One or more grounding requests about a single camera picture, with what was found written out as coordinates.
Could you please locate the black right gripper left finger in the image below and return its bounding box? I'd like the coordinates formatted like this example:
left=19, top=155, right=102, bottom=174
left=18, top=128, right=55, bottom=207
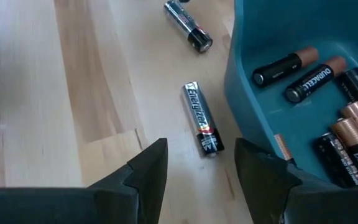
left=0, top=138, right=169, bottom=224

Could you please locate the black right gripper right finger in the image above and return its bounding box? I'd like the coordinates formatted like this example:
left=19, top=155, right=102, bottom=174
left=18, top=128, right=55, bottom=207
left=234, top=138, right=358, bottom=224

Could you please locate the dark teal plastic bin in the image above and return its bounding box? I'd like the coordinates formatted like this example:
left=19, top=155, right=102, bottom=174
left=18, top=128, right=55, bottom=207
left=224, top=0, right=358, bottom=187

